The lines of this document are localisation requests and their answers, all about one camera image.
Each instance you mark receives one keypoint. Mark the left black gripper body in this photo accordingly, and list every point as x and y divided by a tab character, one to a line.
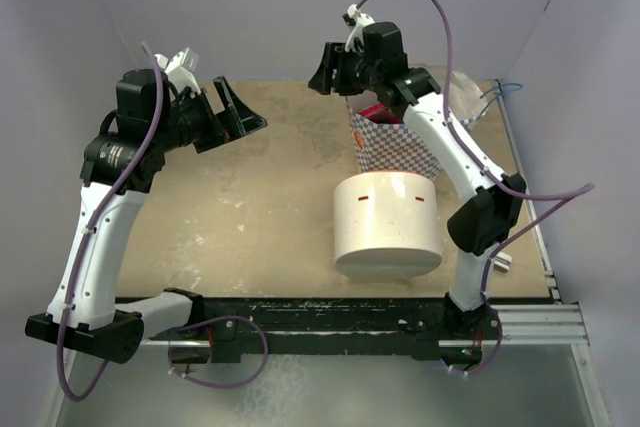
195	122

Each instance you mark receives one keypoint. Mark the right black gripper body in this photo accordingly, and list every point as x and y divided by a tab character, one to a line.
352	70

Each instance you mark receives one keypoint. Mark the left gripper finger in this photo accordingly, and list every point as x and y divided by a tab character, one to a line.
225	93
239	121

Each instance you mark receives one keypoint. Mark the pink snack packet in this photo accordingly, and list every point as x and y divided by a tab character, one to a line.
380	114

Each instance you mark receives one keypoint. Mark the blue checkered paper bag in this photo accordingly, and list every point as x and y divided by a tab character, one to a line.
395	147

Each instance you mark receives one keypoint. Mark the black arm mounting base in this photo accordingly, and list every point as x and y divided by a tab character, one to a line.
419	328

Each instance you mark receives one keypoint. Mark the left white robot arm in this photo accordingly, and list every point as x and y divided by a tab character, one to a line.
153	116

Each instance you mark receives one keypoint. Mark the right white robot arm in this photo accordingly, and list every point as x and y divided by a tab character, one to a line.
491	201

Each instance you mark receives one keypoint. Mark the white cylindrical container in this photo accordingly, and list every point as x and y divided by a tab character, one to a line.
386	226

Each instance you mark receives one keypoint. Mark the small white metal clip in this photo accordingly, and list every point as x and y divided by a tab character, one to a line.
502	262

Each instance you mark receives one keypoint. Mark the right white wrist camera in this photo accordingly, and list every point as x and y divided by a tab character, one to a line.
356	21

